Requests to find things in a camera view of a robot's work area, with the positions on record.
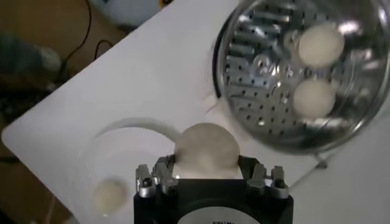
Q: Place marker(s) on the white steamed baozi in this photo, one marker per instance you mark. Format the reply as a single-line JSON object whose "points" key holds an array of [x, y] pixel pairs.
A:
{"points": [[207, 149], [320, 45], [109, 196], [314, 97]]}

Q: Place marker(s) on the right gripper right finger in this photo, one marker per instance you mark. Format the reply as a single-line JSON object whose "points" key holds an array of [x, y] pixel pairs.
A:
{"points": [[259, 182]]}

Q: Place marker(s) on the stainless steel steamer basket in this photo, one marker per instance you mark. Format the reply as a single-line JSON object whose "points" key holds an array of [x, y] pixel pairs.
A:
{"points": [[259, 100]]}

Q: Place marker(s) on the white round plate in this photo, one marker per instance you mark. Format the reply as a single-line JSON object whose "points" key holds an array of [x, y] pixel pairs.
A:
{"points": [[128, 152]]}

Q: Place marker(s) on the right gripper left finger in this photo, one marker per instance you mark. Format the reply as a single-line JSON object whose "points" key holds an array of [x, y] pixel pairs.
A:
{"points": [[163, 182]]}

